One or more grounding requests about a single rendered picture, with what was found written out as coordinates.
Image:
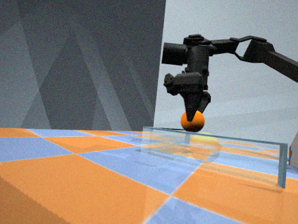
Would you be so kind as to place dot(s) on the orange ball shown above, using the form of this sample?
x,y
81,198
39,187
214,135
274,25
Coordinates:
x,y
195,125

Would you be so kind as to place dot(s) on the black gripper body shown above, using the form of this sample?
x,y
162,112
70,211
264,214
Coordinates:
x,y
196,77

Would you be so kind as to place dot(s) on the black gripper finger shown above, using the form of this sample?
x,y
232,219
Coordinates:
x,y
192,99
202,106

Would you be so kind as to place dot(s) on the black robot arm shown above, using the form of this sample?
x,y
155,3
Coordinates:
x,y
196,48

